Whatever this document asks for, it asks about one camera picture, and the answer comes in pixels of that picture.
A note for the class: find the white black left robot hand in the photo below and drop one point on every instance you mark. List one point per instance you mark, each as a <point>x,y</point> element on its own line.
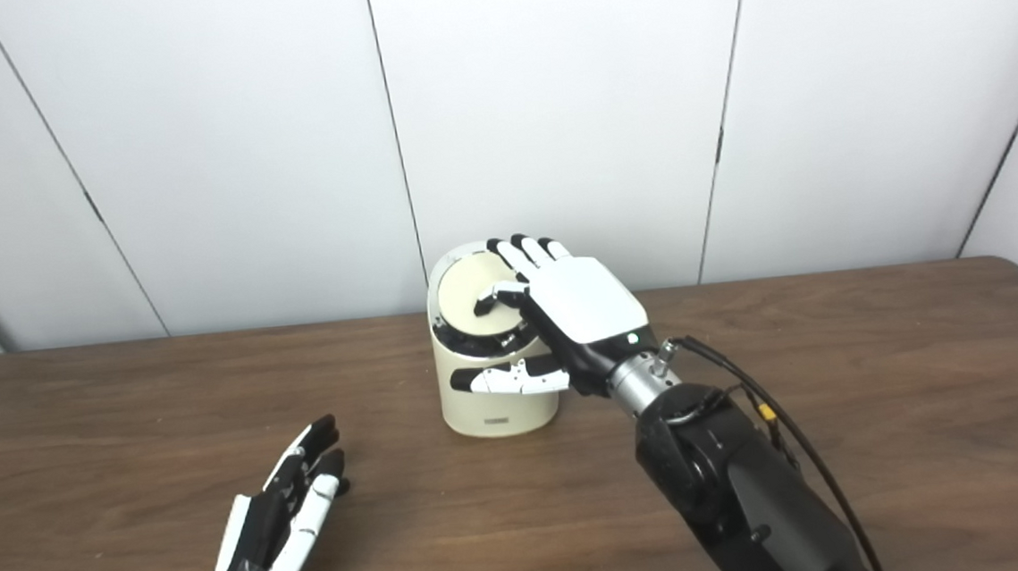
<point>262,536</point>

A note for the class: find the cream-colored desktop bin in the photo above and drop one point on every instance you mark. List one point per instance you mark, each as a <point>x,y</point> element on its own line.
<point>482,413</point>

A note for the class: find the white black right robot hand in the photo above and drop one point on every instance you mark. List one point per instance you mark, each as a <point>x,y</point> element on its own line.
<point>586,302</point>

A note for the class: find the cream round bin lid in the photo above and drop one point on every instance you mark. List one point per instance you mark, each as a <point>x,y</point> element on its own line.
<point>464,289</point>

